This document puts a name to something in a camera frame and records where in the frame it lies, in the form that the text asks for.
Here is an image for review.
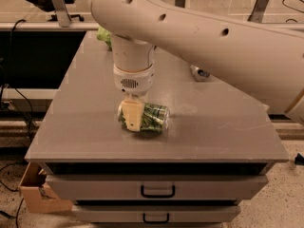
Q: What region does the green crushed soda can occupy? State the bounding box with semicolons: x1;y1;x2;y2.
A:
118;103;169;133

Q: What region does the lower grey drawer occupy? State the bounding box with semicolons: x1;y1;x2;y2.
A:
72;205;240;224

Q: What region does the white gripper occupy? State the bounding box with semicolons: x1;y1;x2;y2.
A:
113;65;155;132

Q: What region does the green chip bag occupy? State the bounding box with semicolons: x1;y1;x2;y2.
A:
97;27;112;49

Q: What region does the black cable left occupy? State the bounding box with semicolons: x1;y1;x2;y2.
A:
0;18;39;228

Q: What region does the right metal railing bracket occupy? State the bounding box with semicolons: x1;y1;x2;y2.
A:
248;0;270;23

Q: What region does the left metal railing bracket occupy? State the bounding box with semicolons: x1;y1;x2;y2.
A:
51;0;71;28

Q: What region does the cardboard box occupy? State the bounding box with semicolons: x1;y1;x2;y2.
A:
19;163;72;214

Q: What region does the black object right floor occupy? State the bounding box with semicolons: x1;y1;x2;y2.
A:
294;154;304;166

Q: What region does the blue silver crushed can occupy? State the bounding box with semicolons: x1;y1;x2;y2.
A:
190;66;210;82

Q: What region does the upper grey drawer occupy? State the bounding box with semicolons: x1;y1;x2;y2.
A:
47;175;268;201

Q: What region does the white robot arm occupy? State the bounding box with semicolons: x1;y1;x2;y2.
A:
88;0;304;124

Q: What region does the grey drawer cabinet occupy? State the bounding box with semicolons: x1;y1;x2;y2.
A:
26;32;288;228

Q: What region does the grey drawer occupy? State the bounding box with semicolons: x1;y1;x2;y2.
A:
47;175;268;201
72;205;240;224

